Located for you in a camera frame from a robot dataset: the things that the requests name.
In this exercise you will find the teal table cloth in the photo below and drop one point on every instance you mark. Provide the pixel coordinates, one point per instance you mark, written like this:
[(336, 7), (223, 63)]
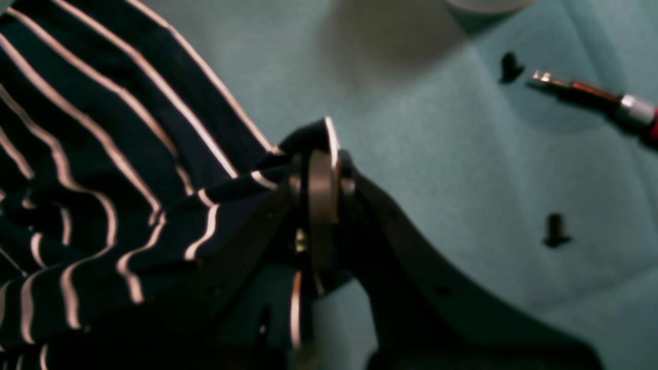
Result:
[(414, 92)]

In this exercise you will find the black screw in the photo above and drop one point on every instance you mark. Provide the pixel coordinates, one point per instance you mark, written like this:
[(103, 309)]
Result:
[(511, 69), (556, 234)]

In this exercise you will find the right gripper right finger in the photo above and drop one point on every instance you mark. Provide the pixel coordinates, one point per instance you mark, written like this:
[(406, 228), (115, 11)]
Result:
[(427, 313)]

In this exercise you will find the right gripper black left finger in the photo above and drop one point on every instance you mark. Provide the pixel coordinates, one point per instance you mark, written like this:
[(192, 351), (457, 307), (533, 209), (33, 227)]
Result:
[(322, 209)]

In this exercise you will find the red metal probe tool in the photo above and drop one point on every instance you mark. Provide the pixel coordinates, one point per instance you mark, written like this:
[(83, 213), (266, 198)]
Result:
[(632, 114)]

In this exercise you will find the translucent white cup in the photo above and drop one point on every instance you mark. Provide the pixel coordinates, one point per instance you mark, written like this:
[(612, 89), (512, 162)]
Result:
[(490, 7)]

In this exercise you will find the black screw lower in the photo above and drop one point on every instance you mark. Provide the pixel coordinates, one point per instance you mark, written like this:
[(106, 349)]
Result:
[(511, 69)]

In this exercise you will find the navy white striped t-shirt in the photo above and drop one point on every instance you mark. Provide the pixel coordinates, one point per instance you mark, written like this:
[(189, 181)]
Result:
[(127, 166)]

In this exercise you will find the black screw middle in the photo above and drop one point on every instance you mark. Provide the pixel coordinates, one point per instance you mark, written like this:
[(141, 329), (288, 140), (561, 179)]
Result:
[(556, 234)]

